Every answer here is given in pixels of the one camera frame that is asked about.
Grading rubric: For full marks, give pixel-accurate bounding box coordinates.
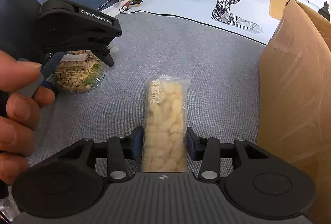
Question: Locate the open cardboard box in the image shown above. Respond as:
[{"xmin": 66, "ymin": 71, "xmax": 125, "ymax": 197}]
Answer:
[{"xmin": 258, "ymin": 0, "xmax": 330, "ymax": 223}]

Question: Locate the grey deer print sofa cover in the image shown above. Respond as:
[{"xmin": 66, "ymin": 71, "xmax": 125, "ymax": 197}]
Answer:
[{"xmin": 7, "ymin": 0, "xmax": 331, "ymax": 178}]

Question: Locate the person's left hand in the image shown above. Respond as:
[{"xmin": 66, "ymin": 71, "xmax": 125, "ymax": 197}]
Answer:
[{"xmin": 1, "ymin": 51, "xmax": 55, "ymax": 185}]

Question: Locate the pale rice cracker pack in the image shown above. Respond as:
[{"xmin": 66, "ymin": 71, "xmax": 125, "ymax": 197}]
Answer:
[{"xmin": 142, "ymin": 75, "xmax": 191, "ymax": 172}]

